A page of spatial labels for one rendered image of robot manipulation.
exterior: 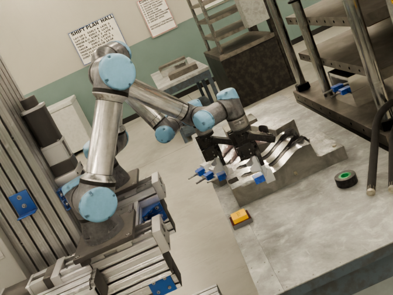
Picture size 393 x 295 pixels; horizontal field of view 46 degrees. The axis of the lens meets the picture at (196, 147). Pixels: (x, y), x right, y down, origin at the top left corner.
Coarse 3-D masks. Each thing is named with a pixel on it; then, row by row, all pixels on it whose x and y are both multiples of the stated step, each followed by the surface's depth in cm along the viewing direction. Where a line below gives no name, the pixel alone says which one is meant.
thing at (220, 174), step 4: (228, 164) 211; (228, 168) 207; (220, 172) 210; (224, 172) 209; (232, 172) 207; (220, 176) 208; (224, 176) 208; (208, 180) 210; (212, 180) 210; (220, 180) 208
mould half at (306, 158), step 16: (272, 144) 214; (304, 144) 191; (320, 144) 203; (336, 144) 196; (272, 160) 202; (288, 160) 191; (304, 160) 192; (320, 160) 193; (336, 160) 194; (240, 176) 200; (288, 176) 193; (304, 176) 194; (240, 192) 192; (256, 192) 193; (272, 192) 194
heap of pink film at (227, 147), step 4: (256, 140) 232; (224, 148) 241; (228, 148) 238; (236, 148) 231; (224, 152) 239; (232, 152) 232; (224, 156) 239; (232, 156) 229; (236, 156) 228; (232, 160) 229
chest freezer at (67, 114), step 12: (72, 96) 852; (48, 108) 829; (60, 108) 799; (72, 108) 803; (60, 120) 805; (72, 120) 808; (84, 120) 849; (60, 132) 810; (72, 132) 813; (84, 132) 816; (72, 144) 818; (84, 144) 821
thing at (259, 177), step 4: (268, 168) 178; (260, 172) 181; (268, 172) 178; (272, 172) 178; (252, 176) 181; (256, 176) 180; (260, 176) 178; (264, 176) 178; (268, 176) 178; (272, 176) 179; (252, 180) 180; (256, 180) 179; (260, 180) 179; (264, 180) 179; (268, 180) 179; (272, 180) 179; (244, 184) 180
